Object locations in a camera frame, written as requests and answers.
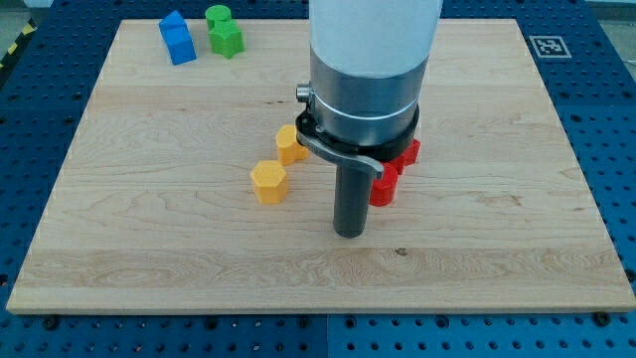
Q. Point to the red star block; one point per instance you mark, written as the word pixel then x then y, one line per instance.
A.
pixel 408 157

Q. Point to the black tool clamp with lever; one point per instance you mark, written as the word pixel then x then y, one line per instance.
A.
pixel 367 159

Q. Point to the green circle block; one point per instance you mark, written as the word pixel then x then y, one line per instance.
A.
pixel 217 13

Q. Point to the red circle block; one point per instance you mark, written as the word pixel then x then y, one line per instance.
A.
pixel 383 190

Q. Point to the green star block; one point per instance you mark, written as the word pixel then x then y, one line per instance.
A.
pixel 226 38

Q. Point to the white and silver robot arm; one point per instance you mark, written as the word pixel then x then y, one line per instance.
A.
pixel 367 63

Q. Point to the black and white fiducial tag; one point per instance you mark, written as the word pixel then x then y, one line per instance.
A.
pixel 550 47

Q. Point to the wooden board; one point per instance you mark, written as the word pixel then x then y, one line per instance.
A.
pixel 153 211

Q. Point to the blue cube block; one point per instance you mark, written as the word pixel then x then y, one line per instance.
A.
pixel 180 45

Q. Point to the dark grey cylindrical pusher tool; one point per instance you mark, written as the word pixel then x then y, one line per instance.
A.
pixel 352 193

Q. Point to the yellow hexagon block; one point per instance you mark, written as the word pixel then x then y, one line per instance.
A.
pixel 269 182

